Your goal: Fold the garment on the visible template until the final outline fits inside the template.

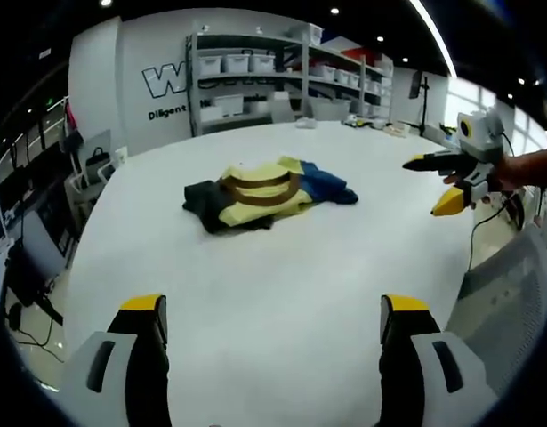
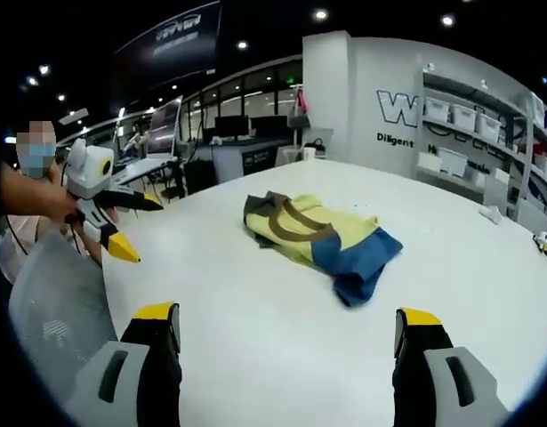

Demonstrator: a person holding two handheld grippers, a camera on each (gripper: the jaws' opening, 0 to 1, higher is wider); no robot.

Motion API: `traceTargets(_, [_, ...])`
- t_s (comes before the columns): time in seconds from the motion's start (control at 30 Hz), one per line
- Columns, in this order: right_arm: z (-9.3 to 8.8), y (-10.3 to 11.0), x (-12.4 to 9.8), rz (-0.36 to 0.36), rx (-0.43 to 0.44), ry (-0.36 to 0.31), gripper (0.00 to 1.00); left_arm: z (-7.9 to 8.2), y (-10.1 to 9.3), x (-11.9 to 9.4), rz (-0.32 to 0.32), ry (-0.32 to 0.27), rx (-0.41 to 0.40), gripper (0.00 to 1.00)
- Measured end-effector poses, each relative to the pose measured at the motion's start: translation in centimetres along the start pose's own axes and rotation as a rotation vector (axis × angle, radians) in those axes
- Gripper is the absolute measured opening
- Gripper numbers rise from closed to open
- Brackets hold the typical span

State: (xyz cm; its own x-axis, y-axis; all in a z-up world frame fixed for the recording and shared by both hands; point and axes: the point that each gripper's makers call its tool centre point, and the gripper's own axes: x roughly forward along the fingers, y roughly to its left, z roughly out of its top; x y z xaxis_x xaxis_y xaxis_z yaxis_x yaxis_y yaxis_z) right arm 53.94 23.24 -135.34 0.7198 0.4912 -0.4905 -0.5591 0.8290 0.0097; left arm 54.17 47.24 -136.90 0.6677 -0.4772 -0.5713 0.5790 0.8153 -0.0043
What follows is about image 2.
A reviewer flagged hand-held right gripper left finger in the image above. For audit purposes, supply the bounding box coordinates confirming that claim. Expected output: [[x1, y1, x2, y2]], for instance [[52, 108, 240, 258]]
[[61, 302, 183, 427]]

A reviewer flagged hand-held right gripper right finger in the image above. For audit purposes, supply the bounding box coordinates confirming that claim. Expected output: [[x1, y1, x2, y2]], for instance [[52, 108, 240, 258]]
[[391, 306, 511, 427]]

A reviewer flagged yellow and blue garment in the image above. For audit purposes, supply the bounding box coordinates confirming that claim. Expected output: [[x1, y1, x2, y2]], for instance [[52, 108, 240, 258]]
[[242, 190, 406, 309]]

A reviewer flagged person's left hand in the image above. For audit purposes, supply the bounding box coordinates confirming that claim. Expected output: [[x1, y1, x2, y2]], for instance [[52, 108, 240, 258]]
[[48, 180, 85, 224]]

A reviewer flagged white side table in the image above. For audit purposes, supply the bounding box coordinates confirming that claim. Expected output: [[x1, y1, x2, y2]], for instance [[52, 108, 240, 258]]
[[110, 155, 179, 190]]

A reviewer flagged rectangular ceiling light panel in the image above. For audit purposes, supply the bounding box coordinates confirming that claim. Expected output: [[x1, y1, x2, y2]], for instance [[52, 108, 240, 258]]
[[58, 108, 91, 126]]

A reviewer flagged black office chair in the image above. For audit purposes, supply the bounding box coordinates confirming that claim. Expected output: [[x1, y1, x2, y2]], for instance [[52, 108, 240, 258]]
[[183, 159, 217, 196]]

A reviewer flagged tilted display screen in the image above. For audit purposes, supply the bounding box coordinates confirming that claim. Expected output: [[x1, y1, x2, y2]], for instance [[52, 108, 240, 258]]
[[145, 95, 184, 157]]

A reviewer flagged grey mesh office chair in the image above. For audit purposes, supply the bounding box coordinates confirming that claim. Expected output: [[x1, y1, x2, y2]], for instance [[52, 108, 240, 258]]
[[7, 230, 119, 359]]

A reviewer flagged black computer monitor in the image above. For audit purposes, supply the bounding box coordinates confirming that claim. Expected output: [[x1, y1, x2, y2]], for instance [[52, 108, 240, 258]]
[[214, 115, 250, 140], [249, 116, 290, 140]]

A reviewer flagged grey office counter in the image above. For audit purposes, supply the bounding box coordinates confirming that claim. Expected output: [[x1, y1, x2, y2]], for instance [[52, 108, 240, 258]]
[[210, 136, 297, 184]]

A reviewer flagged large dark hanging screen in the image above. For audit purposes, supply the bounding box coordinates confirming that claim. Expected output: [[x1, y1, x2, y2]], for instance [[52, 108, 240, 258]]
[[114, 0, 223, 93]]

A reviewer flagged small white object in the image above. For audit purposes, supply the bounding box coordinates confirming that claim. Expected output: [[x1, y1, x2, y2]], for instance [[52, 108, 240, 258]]
[[479, 205, 505, 224]]

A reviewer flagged grey hanging bag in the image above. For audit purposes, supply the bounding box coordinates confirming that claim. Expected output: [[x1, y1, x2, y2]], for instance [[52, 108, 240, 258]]
[[290, 111, 312, 148]]

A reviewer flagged white shelving unit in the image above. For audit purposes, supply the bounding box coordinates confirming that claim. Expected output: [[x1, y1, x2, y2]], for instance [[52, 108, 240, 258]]
[[414, 55, 547, 223]]

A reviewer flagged row of white storage bins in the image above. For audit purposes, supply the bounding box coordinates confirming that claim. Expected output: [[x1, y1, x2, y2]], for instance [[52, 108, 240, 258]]
[[418, 101, 547, 188]]

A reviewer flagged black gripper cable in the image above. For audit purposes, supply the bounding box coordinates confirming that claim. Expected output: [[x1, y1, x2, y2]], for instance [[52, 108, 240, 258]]
[[4, 213, 34, 257]]

